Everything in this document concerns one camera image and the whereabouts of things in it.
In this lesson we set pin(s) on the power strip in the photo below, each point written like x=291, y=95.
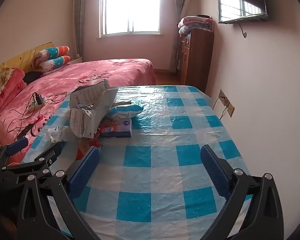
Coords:
x=33, y=106

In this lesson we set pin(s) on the black flat device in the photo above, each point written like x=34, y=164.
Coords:
x=25, y=131

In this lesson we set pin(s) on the black charger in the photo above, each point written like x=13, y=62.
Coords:
x=39, y=98

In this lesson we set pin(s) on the pink plush folded blanket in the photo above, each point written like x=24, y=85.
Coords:
x=12, y=85

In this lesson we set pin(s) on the white printed packaging bag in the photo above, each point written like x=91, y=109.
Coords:
x=92, y=92

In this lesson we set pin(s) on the purple orange tissue pack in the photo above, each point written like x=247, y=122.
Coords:
x=118, y=130

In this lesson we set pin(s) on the pink folded quilt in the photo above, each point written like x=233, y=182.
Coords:
x=193, y=21

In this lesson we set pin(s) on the white bedside table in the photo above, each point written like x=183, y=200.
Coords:
x=76, y=60

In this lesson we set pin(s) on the grey plaid curtain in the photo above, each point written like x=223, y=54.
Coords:
x=78, y=22
x=177, y=30

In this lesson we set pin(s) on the yellow headboard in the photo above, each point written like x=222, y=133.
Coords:
x=20, y=57

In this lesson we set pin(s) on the floral pillow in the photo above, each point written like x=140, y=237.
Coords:
x=1, y=81

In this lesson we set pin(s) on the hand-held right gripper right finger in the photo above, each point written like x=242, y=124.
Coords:
x=215, y=170

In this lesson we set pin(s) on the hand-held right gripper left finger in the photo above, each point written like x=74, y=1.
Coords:
x=86, y=172

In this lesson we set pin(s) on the blue checkered tablecloth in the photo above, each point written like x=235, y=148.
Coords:
x=155, y=160

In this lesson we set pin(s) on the window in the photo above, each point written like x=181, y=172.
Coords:
x=130, y=10

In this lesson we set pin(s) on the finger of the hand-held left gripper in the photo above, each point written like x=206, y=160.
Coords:
x=16, y=147
x=45, y=157

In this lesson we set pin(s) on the blue snack packet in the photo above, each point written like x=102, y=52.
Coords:
x=125, y=111

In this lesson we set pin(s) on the wall television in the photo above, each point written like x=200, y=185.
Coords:
x=240, y=2

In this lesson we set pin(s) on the wooden cabinet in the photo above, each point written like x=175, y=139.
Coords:
x=197, y=57

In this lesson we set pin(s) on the clear plastic wrapper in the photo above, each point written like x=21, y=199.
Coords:
x=56, y=133

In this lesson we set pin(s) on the pink bed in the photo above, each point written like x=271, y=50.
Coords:
x=90, y=72

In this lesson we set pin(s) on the dark cloth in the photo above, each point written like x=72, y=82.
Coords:
x=33, y=77

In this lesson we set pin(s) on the wall socket plate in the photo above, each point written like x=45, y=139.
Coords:
x=226, y=102

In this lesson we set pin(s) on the white printed wrapper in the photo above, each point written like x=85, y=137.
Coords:
x=80, y=122

